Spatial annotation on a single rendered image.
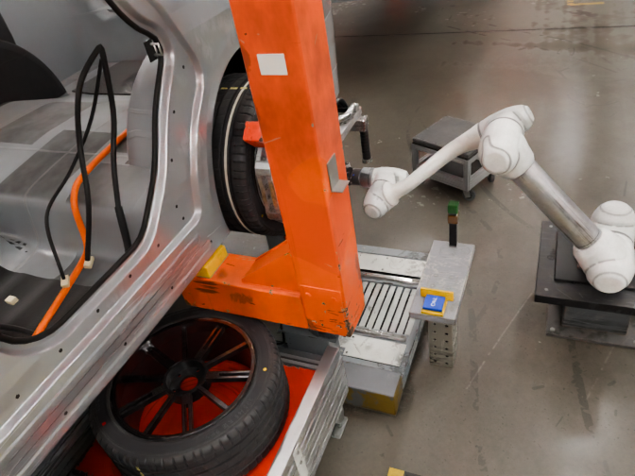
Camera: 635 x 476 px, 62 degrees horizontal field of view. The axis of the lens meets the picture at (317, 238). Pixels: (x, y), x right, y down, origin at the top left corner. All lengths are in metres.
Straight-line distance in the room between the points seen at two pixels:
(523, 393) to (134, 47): 2.93
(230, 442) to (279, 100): 1.02
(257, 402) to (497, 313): 1.30
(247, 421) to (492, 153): 1.17
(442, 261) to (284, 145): 1.00
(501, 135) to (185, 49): 1.06
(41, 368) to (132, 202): 0.64
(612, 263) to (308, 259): 1.08
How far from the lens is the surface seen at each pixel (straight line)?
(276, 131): 1.40
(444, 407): 2.29
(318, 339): 2.25
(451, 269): 2.16
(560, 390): 2.39
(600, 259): 2.13
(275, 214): 2.03
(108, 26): 3.80
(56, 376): 1.53
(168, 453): 1.76
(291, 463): 1.80
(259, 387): 1.79
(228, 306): 2.00
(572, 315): 2.54
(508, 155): 1.87
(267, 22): 1.29
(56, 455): 2.18
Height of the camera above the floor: 1.90
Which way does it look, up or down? 37 degrees down
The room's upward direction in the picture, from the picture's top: 11 degrees counter-clockwise
